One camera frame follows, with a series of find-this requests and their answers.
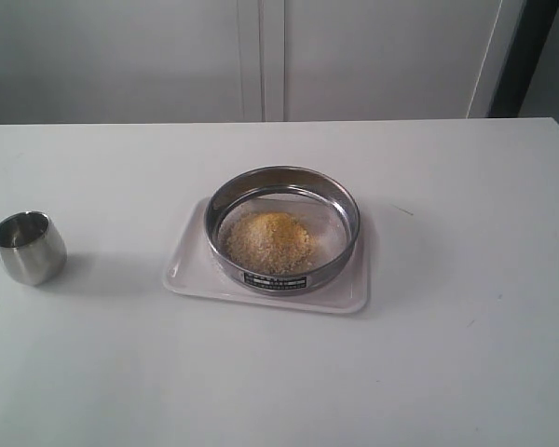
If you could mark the stainless steel cup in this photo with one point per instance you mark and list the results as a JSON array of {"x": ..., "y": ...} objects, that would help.
[{"x": 32, "y": 250}]

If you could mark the round steel sieve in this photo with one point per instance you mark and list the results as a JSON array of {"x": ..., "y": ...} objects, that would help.
[{"x": 324, "y": 206}]

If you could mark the white plastic tray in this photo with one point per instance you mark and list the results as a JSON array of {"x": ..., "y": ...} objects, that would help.
[{"x": 192, "y": 271}]

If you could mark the yellow grain powder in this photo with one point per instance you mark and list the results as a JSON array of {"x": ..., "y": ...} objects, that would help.
[{"x": 271, "y": 243}]

